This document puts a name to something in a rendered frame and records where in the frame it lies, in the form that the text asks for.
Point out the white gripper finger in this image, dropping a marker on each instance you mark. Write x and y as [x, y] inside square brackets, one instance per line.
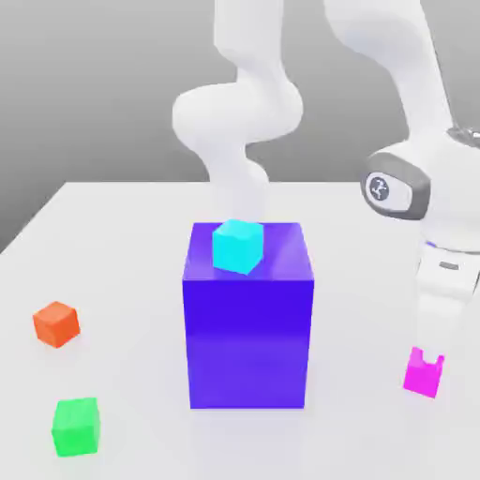
[435, 330]

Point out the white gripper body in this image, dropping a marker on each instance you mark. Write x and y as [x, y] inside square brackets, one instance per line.
[446, 279]

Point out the small magenta cube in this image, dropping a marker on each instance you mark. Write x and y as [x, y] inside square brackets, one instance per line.
[422, 378]

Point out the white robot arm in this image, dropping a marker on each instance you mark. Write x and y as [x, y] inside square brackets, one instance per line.
[240, 112]

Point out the small cyan cube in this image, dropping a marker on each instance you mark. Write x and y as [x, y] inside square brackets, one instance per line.
[236, 247]

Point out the small green cube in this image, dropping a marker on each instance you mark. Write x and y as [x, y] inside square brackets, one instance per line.
[76, 427]

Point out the small orange cube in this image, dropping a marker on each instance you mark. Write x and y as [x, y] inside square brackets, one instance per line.
[56, 324]

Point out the large purple box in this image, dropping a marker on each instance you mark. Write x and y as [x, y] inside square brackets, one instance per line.
[247, 337]

